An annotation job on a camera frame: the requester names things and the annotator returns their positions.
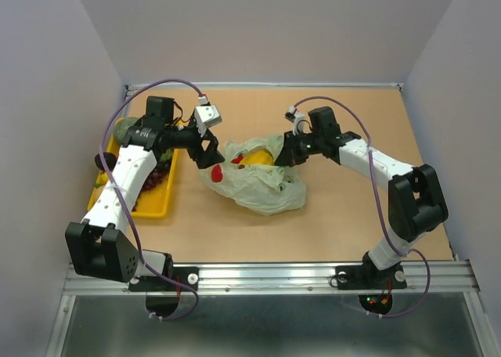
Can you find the dark fake grape bunch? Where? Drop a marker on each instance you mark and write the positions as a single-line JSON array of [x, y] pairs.
[[164, 163]]

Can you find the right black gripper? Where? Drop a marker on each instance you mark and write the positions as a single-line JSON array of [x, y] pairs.
[[290, 155]]

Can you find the yellow plastic tray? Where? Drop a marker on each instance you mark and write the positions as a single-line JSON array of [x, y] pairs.
[[151, 205]]

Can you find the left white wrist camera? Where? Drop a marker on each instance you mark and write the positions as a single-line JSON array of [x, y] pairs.
[[206, 115]]

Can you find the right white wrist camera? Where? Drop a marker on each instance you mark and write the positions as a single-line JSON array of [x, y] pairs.
[[297, 118]]

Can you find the green avocado print plastic bag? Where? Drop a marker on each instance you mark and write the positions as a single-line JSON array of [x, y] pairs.
[[263, 189]]

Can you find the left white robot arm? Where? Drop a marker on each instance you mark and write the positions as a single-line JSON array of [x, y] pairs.
[[98, 245]]

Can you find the dark fake avocado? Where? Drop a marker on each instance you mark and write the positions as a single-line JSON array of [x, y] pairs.
[[109, 158]]

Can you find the red fake grape bunch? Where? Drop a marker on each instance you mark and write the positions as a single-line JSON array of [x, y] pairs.
[[154, 179]]

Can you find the green fake melon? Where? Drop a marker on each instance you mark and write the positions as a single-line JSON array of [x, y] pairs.
[[121, 127]]

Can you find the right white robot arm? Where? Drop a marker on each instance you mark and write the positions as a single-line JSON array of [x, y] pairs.
[[416, 204]]

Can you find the yellow fake bell pepper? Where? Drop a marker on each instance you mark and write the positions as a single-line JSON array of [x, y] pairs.
[[260, 157]]

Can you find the aluminium mounting rail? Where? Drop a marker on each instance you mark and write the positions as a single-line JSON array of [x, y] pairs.
[[253, 279]]

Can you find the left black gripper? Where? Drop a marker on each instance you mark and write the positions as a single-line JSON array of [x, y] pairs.
[[210, 156]]

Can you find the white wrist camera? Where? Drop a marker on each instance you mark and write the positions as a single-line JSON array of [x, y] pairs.
[[206, 115], [297, 118]]

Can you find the red fake apple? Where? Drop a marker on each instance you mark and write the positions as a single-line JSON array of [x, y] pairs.
[[217, 173]]

